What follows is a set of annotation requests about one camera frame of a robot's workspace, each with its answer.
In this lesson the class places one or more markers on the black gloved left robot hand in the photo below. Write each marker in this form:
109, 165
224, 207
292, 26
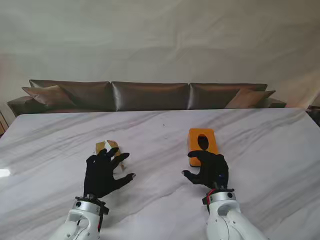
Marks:
100, 175

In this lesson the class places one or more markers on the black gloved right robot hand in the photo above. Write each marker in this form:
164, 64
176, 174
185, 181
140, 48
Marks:
213, 170

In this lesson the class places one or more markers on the gold tissue pack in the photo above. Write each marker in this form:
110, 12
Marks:
100, 146

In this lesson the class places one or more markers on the orange tissue box cover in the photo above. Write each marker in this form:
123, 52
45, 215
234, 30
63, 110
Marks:
193, 136

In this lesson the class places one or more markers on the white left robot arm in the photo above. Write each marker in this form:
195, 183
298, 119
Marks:
75, 220

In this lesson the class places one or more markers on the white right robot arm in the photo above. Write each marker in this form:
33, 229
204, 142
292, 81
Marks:
225, 217

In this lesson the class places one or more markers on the brown sofa back cushion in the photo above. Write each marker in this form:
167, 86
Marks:
92, 95
150, 96
212, 96

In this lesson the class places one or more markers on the brown throw pillow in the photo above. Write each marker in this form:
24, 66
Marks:
47, 96
250, 98

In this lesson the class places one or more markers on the brown leather sofa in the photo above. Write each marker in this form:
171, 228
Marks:
22, 103

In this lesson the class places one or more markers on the wooden slatted furniture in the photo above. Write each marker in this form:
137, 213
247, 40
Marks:
2, 122

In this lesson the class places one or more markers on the dark side furniture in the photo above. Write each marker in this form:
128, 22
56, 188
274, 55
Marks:
314, 113

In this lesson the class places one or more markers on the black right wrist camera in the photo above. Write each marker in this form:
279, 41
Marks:
205, 199

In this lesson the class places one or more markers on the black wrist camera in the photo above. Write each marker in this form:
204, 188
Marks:
105, 210
205, 199

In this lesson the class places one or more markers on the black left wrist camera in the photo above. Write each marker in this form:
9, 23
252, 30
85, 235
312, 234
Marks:
105, 210

